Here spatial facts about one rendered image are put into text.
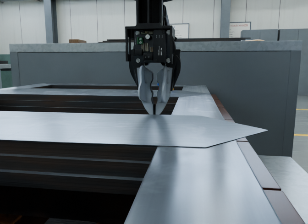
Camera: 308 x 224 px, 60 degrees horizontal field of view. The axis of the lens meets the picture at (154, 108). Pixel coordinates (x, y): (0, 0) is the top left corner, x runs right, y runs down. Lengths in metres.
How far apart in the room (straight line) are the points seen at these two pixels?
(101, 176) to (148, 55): 0.19
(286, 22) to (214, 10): 2.25
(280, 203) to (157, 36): 0.27
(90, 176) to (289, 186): 0.50
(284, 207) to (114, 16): 9.69
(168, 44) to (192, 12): 8.99
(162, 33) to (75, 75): 0.93
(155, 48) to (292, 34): 8.68
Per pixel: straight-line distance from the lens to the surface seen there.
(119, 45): 1.23
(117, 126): 0.39
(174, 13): 9.45
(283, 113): 1.26
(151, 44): 0.42
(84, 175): 0.33
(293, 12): 9.76
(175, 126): 0.39
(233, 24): 9.36
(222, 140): 0.33
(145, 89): 0.46
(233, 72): 1.20
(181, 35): 9.30
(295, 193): 0.68
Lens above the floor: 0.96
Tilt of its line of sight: 10 degrees down
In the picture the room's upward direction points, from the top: straight up
